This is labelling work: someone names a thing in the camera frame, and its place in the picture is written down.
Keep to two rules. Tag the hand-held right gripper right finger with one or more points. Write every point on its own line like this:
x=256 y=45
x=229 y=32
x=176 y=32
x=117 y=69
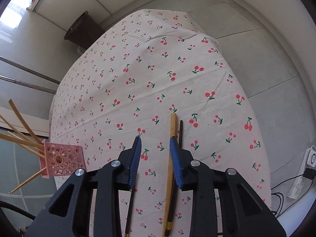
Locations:
x=175 y=163

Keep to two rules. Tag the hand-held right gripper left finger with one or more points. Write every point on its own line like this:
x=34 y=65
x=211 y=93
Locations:
x=134 y=163

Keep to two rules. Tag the black chopstick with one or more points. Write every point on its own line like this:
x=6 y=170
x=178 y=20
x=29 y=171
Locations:
x=130 y=212
x=181 y=133

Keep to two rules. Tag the pale bamboo chopstick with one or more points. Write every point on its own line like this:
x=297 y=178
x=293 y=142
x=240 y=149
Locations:
x=173 y=126

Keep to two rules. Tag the pink perforated utensil holder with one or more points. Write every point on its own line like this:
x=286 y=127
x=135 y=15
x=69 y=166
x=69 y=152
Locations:
x=64 y=158

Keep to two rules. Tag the bunch of wooden chopsticks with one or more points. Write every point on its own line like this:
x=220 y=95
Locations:
x=28 y=181

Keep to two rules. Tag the cherry print tablecloth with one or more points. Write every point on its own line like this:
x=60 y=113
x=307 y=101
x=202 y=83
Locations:
x=160 y=79

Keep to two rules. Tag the white power strip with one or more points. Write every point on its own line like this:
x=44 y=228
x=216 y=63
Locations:
x=300 y=185

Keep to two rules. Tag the black plug adapter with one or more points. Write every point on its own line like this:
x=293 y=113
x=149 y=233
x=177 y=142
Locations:
x=309 y=173

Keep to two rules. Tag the brown trash bin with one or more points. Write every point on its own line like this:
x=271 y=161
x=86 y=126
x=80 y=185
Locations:
x=84 y=32

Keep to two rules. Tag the grey metal pole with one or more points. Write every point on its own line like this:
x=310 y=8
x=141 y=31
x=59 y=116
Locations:
x=29 y=68

